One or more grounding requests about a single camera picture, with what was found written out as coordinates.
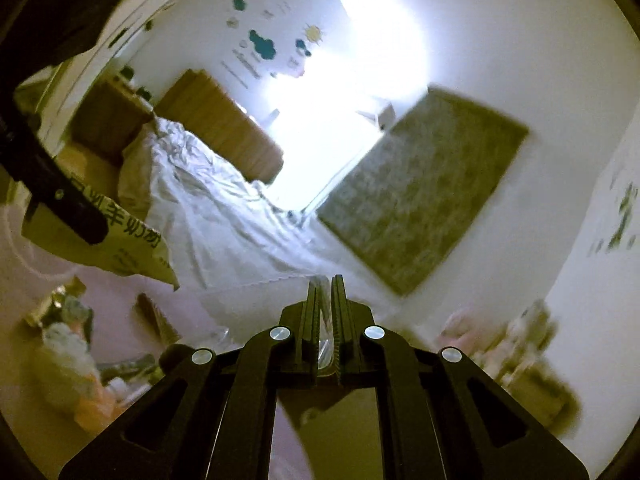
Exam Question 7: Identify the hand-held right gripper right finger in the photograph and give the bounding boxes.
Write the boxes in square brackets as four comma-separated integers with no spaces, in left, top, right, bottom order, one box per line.
[331,275,588,480]

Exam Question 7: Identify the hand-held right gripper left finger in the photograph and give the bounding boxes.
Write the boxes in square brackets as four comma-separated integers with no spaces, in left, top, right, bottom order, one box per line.
[57,276,322,480]

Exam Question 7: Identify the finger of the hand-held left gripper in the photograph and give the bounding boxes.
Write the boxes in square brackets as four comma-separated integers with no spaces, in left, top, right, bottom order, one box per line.
[0,87,109,247]

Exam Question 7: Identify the clear plastic wrapper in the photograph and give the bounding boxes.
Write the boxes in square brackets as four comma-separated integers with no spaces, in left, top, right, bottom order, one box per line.
[202,279,340,377]

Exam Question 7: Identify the cream pillow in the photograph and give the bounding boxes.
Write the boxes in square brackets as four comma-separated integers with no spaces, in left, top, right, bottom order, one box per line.
[119,124,162,222]

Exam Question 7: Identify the wooden nightstand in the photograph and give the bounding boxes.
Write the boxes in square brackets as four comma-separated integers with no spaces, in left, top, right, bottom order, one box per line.
[69,79,155,167]

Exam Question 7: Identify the golden wrapper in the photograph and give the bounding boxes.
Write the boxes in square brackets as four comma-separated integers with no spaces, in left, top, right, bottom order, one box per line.
[24,279,87,327]

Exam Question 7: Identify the pink alarm clock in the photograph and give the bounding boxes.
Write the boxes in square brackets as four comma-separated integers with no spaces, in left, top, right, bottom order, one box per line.
[442,309,503,357]

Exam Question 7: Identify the white duvet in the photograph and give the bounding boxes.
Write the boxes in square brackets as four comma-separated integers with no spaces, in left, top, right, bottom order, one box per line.
[142,115,386,308]

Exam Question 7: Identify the brown wrapper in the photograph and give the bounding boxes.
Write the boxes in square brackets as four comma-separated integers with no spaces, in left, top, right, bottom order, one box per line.
[136,291,182,342]

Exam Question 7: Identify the crumpled white tissue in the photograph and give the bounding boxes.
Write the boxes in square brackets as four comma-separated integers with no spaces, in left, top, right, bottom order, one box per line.
[41,321,103,412]

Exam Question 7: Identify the wooden headboard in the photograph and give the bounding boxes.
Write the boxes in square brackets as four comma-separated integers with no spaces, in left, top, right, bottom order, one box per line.
[154,67,284,187]

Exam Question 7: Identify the grey plush toy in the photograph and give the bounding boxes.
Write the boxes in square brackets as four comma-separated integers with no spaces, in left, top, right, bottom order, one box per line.
[504,299,558,362]

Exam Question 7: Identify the stack of books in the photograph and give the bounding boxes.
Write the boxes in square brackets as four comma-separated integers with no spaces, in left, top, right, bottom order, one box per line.
[499,359,583,433]

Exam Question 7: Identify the orange wrapper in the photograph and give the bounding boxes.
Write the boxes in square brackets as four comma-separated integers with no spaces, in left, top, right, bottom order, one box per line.
[74,374,123,432]

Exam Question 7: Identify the white box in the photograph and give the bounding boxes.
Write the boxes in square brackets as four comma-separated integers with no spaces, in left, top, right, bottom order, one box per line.
[356,101,397,132]

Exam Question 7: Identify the cloud wall stickers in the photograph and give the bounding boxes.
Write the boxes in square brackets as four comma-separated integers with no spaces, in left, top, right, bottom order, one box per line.
[219,0,327,80]

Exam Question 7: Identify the green wall stickers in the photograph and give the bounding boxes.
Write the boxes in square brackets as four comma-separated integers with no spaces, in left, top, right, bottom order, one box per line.
[589,167,640,257]

